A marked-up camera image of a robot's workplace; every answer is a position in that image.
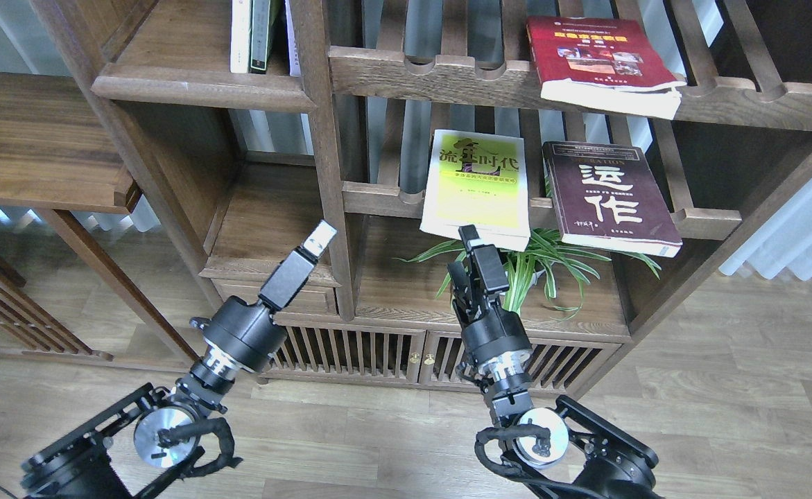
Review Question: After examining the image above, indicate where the spider plant in white pot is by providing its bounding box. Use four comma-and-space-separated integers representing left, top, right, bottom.
395, 228, 662, 320

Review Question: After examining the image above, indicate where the dark maroon book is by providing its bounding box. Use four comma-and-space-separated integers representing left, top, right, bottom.
542, 141, 682, 258

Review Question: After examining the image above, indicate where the red book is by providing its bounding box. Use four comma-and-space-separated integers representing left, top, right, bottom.
526, 16, 685, 120

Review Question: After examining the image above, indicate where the white curtain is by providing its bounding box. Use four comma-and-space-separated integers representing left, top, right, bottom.
719, 179, 812, 281

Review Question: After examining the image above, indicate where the wooden side table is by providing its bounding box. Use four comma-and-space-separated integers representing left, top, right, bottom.
0, 72, 197, 362

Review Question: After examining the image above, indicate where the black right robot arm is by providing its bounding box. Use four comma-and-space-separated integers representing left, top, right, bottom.
448, 225, 658, 498

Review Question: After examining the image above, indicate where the white upright book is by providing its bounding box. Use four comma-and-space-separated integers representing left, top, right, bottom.
230, 0, 252, 75

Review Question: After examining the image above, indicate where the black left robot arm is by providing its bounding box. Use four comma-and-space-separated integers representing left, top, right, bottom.
20, 221, 336, 498

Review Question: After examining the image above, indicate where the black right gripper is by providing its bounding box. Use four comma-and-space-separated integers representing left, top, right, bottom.
447, 225, 532, 367

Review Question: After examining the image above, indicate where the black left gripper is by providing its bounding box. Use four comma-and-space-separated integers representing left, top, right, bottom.
191, 220, 337, 375

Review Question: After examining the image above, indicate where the slatted wooden rack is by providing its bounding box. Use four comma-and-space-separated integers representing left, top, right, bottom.
0, 256, 114, 365

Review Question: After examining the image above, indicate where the yellow green book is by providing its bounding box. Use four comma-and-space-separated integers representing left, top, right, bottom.
420, 129, 530, 252

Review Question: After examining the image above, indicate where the dark wooden bookshelf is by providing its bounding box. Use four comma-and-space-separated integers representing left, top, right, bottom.
32, 1, 812, 397

